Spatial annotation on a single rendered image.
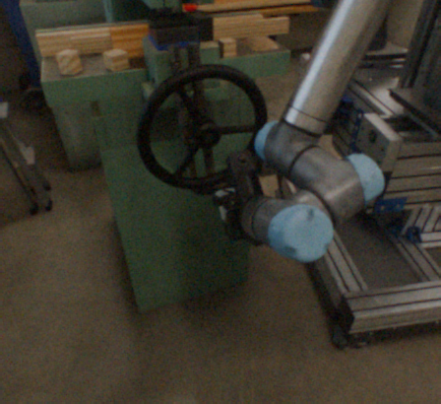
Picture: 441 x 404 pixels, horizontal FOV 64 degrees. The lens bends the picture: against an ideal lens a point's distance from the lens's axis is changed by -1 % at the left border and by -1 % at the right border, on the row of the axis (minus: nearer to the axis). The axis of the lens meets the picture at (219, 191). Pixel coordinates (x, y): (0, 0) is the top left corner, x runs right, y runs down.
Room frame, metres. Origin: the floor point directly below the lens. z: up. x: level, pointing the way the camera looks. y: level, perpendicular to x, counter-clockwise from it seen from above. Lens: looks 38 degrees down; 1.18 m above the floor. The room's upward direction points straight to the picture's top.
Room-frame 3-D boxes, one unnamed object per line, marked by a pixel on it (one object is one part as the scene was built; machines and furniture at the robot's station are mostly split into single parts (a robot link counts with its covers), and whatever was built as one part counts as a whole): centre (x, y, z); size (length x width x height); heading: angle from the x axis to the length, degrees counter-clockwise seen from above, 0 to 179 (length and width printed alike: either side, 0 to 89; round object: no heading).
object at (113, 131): (1.10, 0.19, 0.76); 0.57 x 0.45 x 0.09; 20
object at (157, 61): (0.81, 0.09, 0.92); 0.15 x 0.13 x 0.09; 110
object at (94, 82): (0.89, 0.12, 0.87); 0.61 x 0.30 x 0.06; 110
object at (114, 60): (0.81, 0.23, 0.92); 0.04 x 0.04 x 0.03; 45
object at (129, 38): (0.91, 0.14, 0.94); 0.23 x 0.02 x 0.07; 110
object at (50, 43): (1.01, 0.16, 0.93); 0.60 x 0.02 x 0.05; 110
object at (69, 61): (0.79, 0.33, 0.92); 0.04 x 0.03 x 0.04; 167
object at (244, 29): (1.01, 0.08, 0.92); 0.60 x 0.02 x 0.04; 110
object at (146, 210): (1.10, 0.19, 0.36); 0.58 x 0.45 x 0.71; 20
